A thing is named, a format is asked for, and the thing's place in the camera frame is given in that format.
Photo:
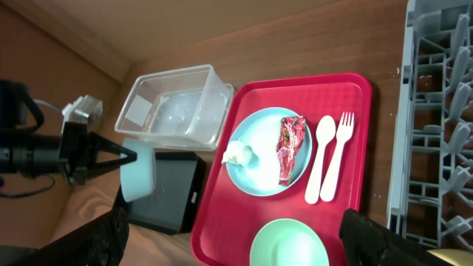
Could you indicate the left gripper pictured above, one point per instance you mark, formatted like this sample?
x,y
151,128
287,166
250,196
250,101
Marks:
x,y
82,154

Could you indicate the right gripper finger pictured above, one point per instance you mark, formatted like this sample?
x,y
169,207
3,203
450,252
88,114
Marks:
x,y
367,243

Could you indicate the light blue bowl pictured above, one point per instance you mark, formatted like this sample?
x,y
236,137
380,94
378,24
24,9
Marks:
x,y
138,179

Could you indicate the green bowl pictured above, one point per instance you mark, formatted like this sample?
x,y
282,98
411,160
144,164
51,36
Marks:
x,y
287,242

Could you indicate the red snack wrapper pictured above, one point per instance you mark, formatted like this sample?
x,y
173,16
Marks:
x,y
291,137

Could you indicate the white tissue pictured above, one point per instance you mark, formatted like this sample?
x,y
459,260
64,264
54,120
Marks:
x,y
239,154

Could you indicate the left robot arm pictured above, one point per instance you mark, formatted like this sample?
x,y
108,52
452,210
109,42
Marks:
x,y
22,150

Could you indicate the grey dishwasher rack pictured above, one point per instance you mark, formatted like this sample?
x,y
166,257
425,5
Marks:
x,y
430,189

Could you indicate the clear plastic bin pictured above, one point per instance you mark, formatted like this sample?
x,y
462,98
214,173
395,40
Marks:
x,y
177,109

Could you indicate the black plastic tray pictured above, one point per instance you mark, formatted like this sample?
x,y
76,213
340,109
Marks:
x,y
173,206

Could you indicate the white plastic fork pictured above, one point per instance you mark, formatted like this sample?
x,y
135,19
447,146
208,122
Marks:
x,y
343,134

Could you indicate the white plastic spoon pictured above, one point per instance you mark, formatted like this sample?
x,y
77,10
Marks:
x,y
325,132

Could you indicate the red serving tray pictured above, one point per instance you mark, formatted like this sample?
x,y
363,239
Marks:
x,y
228,219

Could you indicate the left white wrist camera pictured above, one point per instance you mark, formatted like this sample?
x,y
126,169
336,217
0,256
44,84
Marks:
x,y
86,110

